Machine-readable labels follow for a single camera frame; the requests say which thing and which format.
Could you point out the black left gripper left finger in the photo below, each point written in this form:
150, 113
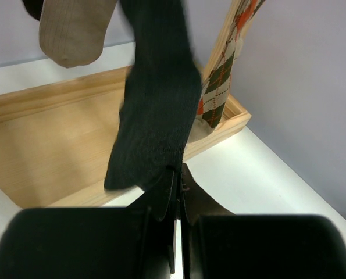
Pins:
136, 241

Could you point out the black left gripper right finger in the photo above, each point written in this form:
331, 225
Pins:
217, 243

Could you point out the beige orange argyle sock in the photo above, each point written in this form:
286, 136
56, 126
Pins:
217, 72

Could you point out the dark sock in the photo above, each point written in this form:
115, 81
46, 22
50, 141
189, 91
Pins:
161, 97

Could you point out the wooden clothes rack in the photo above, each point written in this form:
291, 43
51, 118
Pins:
57, 127

